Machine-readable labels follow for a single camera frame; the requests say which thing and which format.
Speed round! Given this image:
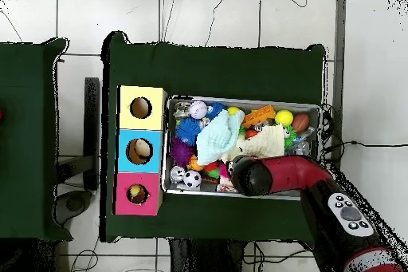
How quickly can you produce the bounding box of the small soccer ball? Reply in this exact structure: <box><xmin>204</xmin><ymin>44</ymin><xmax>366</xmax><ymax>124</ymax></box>
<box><xmin>182</xmin><ymin>169</ymin><xmax>202</xmax><ymax>189</ymax></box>

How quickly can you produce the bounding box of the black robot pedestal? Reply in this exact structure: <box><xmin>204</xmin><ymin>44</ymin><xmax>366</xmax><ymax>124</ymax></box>
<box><xmin>168</xmin><ymin>238</ymin><xmax>246</xmax><ymax>272</ymax></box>

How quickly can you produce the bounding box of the blue spiky ball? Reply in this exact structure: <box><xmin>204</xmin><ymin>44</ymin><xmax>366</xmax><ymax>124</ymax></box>
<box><xmin>175</xmin><ymin>117</ymin><xmax>203</xmax><ymax>147</ymax></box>

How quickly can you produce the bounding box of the orange plastic toy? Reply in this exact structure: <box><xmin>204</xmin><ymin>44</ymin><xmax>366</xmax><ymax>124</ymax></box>
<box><xmin>241</xmin><ymin>104</ymin><xmax>277</xmax><ymax>129</ymax></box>

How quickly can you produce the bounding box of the purple spiky toy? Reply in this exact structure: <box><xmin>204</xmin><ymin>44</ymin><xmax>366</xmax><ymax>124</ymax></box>
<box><xmin>169</xmin><ymin>137</ymin><xmax>194</xmax><ymax>168</ymax></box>

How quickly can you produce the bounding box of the yellow ball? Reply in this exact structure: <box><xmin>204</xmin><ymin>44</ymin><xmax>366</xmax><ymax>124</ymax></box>
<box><xmin>274</xmin><ymin>109</ymin><xmax>294</xmax><ymax>127</ymax></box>

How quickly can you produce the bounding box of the dark green tablecloth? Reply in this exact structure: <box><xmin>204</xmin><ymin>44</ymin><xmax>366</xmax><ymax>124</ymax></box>
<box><xmin>100</xmin><ymin>30</ymin><xmax>327</xmax><ymax>243</ymax></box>
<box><xmin>0</xmin><ymin>37</ymin><xmax>73</xmax><ymax>242</ymax></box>

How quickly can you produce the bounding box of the wooden box with three holes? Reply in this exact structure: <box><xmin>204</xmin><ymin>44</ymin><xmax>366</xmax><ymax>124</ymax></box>
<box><xmin>112</xmin><ymin>85</ymin><xmax>169</xmax><ymax>217</ymax></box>

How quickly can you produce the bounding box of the small brown football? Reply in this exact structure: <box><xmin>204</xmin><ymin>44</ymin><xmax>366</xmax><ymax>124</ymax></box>
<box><xmin>291</xmin><ymin>112</ymin><xmax>311</xmax><ymax>133</ymax></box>

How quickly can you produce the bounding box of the cream cloth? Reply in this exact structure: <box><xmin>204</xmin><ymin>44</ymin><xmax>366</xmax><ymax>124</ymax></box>
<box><xmin>222</xmin><ymin>124</ymin><xmax>286</xmax><ymax>163</ymax></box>

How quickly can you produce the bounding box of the mint green cloth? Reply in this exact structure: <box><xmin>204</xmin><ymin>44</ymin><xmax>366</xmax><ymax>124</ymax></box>
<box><xmin>195</xmin><ymin>109</ymin><xmax>245</xmax><ymax>166</ymax></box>

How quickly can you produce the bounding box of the shallow metal mesh bin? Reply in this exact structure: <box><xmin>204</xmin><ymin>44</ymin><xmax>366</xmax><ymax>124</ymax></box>
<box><xmin>162</xmin><ymin>94</ymin><xmax>322</xmax><ymax>202</ymax></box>

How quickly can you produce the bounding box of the white baseball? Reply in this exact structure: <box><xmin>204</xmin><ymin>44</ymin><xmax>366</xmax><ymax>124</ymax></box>
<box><xmin>188</xmin><ymin>100</ymin><xmax>209</xmax><ymax>120</ymax></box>

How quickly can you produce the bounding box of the black power cable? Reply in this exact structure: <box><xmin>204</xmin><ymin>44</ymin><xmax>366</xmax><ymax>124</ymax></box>
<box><xmin>321</xmin><ymin>139</ymin><xmax>408</xmax><ymax>163</ymax></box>

